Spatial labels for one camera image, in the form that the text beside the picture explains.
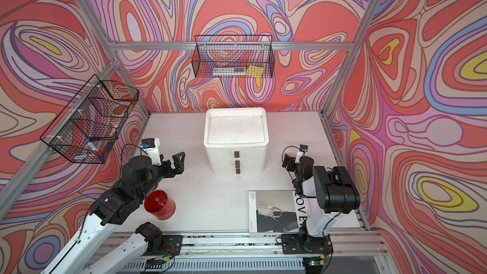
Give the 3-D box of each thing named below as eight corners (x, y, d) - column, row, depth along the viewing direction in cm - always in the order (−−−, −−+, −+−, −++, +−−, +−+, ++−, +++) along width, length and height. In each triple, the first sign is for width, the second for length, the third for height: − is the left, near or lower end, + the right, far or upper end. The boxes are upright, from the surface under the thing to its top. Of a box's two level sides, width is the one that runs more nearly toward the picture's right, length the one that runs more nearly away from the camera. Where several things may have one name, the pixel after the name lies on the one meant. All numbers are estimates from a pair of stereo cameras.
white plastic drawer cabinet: (209, 176, 94) (199, 145, 74) (214, 141, 108) (207, 107, 88) (264, 176, 94) (269, 144, 74) (261, 141, 108) (265, 107, 87)
